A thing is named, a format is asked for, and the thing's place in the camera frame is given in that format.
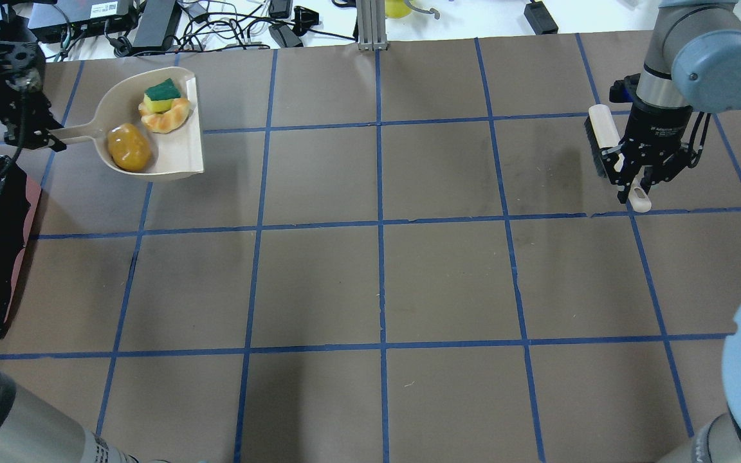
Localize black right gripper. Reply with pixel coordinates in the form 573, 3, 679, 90
615, 103, 699, 204

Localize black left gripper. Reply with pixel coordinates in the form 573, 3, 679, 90
0, 41, 66, 152

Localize beige hand brush black bristles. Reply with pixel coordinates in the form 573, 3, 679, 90
585, 104, 652, 213

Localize beige plastic dustpan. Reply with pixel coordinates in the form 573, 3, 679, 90
51, 66, 204, 182

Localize yellow green sponge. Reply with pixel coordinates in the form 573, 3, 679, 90
142, 78, 182, 113

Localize beige croissant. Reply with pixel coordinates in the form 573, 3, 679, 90
138, 98, 191, 134

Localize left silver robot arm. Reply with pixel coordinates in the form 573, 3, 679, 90
0, 41, 136, 462

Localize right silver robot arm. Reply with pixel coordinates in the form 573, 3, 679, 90
585, 1, 741, 462

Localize black power adapter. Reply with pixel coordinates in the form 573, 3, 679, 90
523, 1, 559, 35

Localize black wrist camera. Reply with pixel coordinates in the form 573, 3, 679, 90
608, 73, 641, 104

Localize aluminium frame post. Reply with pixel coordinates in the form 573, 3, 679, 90
356, 0, 389, 51

